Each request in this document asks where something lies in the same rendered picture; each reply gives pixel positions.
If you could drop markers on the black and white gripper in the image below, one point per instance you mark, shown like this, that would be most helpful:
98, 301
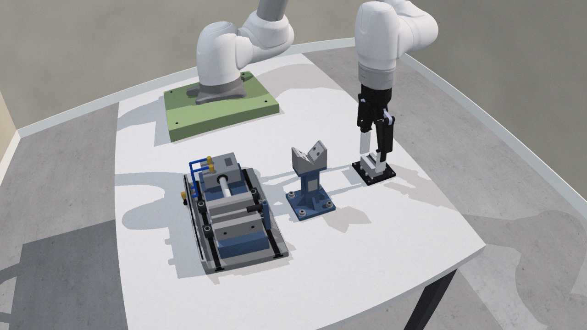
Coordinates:
373, 108

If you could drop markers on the grey flat bar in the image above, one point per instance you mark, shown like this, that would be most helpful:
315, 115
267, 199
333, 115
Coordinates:
231, 215

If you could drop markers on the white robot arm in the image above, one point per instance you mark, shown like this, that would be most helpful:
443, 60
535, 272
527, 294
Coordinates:
384, 31

